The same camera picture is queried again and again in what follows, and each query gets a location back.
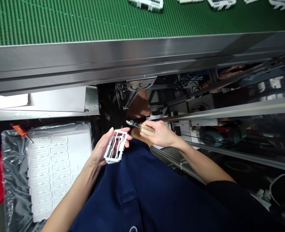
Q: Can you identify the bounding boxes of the wooden handled metal tool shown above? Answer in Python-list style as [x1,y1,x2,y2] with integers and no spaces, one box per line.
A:
[126,120,155,138]

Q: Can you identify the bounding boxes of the person's right hand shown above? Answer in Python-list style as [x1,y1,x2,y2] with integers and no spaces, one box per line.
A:
[139,120,181,148]

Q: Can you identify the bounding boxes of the white cable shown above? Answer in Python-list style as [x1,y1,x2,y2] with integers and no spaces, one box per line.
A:
[269,173,285,207]

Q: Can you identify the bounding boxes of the green conveyor belt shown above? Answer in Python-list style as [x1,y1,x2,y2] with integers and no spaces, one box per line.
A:
[0,0,285,47]

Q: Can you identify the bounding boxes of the person's left hand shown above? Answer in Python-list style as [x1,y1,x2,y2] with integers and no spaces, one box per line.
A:
[91,127,133,167]

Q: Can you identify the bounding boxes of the stack of white plastic parts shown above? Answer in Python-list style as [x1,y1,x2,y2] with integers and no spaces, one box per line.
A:
[27,135,89,223]

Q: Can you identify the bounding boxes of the person's body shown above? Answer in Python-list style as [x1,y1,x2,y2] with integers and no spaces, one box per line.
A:
[68,138,285,232]

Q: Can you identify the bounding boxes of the steel conveyor frame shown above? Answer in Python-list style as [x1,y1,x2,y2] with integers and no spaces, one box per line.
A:
[0,30,285,93]

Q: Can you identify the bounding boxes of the white sheet metal box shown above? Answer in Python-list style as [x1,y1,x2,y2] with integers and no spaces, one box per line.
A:
[0,86,100,121]

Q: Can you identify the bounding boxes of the orange handled tool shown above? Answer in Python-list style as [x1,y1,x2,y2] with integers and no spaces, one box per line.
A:
[10,123,34,144]

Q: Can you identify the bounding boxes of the clear plastic lined box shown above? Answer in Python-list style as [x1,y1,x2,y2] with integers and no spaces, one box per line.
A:
[1,120,94,232]

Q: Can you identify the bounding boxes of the white plastic frame part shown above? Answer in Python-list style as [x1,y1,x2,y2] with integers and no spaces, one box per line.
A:
[103,129,128,165]

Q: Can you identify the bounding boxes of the machine under conveyor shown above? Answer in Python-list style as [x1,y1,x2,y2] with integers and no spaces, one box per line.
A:
[115,51,285,174]

